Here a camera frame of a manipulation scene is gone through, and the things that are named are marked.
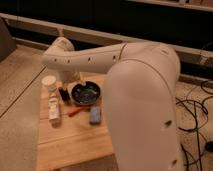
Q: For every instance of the blue sponge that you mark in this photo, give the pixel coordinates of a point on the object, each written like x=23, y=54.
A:
x=95, y=115

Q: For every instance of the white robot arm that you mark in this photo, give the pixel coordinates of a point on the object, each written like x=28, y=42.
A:
x=138, y=98

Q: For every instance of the white plastic bottle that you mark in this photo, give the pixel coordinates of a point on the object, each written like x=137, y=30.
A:
x=49, y=82

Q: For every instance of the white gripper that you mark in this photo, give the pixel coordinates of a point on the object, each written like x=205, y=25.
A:
x=69, y=76

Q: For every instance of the dark round bowl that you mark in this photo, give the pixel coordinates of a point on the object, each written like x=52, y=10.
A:
x=86, y=94

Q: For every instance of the black eraser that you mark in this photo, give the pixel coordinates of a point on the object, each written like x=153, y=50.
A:
x=64, y=95

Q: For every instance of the red marker pen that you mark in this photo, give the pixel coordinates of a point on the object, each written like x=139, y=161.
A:
x=77, y=110

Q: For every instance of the dark chair corner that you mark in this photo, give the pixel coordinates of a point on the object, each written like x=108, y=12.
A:
x=7, y=44

